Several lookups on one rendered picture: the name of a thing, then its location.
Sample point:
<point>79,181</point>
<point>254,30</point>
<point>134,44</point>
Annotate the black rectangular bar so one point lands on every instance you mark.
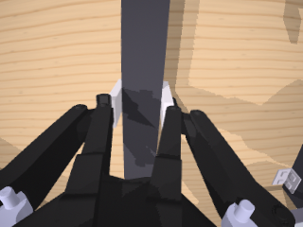
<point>144,32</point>

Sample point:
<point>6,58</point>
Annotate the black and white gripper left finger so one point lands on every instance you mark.
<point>28,178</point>

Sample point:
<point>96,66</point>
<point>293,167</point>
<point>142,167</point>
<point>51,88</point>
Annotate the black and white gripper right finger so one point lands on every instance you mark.
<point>239,200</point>

